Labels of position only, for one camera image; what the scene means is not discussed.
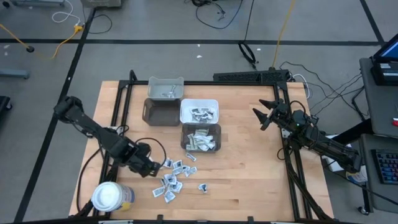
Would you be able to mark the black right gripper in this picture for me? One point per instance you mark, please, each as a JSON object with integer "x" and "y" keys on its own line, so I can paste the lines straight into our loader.
{"x": 280, "y": 113}

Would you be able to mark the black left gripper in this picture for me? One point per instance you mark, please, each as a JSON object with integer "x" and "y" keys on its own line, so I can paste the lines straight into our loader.
{"x": 141, "y": 160}

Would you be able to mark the green striped bandage wrapper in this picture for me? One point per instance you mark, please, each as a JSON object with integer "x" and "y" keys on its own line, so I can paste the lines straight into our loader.
{"x": 196, "y": 147}
{"x": 190, "y": 143}
{"x": 202, "y": 132}

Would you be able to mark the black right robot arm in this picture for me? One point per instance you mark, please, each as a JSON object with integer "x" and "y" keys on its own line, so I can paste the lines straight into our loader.
{"x": 326, "y": 144}

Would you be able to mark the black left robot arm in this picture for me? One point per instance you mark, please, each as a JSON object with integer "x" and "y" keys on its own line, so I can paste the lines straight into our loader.
{"x": 93, "y": 127}

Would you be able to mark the black perforated metal bar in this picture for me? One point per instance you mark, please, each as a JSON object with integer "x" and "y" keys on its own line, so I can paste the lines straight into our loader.
{"x": 248, "y": 76}

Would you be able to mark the smoky translucent plastic bin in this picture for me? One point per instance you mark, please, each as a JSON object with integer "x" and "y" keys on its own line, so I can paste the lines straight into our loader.
{"x": 217, "y": 130}
{"x": 162, "y": 113}

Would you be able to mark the white-lidded wipes canister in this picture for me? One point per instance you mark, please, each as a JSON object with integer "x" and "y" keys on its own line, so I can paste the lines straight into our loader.
{"x": 105, "y": 196}

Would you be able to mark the white plastic bin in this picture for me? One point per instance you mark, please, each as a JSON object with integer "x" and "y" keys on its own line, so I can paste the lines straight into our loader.
{"x": 186, "y": 104}

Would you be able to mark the light grey plastic bin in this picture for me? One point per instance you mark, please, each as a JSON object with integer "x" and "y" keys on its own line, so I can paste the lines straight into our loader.
{"x": 152, "y": 93}

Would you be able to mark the white paper box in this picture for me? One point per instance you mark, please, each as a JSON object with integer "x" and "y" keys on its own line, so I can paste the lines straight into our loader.
{"x": 334, "y": 166}

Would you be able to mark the black beam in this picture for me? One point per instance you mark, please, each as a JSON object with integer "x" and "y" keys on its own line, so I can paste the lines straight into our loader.
{"x": 357, "y": 130}

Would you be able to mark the grey side table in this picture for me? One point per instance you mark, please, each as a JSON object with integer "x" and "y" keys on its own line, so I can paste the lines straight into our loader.
{"x": 385, "y": 199}
{"x": 379, "y": 105}

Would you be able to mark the small yellow-label wipes canister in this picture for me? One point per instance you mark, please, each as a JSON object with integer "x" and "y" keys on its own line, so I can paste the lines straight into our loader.
{"x": 360, "y": 178}

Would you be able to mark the black laptop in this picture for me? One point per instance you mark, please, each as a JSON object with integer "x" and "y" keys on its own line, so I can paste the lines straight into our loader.
{"x": 387, "y": 71}

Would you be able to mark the small red object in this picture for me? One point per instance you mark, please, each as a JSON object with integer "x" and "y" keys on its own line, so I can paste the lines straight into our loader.
{"x": 395, "y": 122}

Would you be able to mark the black keyboard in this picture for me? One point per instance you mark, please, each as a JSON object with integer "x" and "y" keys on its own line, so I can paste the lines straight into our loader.
{"x": 387, "y": 166}

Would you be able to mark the black caster wheel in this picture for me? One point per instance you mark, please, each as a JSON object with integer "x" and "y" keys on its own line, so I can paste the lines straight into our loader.
{"x": 362, "y": 210}

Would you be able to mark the black chair base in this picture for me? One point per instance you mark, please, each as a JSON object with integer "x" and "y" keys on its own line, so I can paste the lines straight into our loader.
{"x": 3, "y": 107}

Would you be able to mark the grey table foot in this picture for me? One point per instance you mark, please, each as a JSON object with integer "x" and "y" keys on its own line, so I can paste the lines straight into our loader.
{"x": 37, "y": 2}
{"x": 14, "y": 73}

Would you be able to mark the black floor socket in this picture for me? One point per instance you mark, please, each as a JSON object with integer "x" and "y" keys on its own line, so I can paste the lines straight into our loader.
{"x": 30, "y": 48}

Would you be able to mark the silver mounting bracket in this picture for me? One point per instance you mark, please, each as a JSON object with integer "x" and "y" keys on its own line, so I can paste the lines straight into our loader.
{"x": 284, "y": 133}
{"x": 116, "y": 128}

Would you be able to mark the black aluminium frame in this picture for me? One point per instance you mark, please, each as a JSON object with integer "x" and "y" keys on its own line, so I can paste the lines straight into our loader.
{"x": 140, "y": 82}

